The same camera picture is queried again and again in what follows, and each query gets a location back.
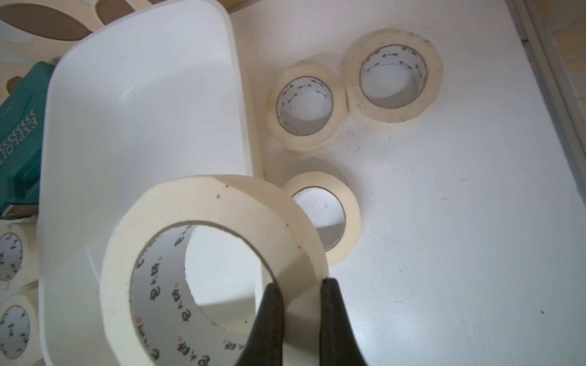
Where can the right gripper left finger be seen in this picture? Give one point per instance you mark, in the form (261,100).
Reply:
(264,345)

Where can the white plastic storage tray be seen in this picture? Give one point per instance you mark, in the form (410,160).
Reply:
(153,96)

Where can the green tool case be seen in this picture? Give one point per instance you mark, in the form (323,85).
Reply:
(22,130)

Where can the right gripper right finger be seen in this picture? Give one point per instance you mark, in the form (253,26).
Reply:
(338,345)

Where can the masking tape roll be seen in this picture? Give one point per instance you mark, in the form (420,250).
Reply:
(391,77)
(20,330)
(149,315)
(20,255)
(329,217)
(306,108)

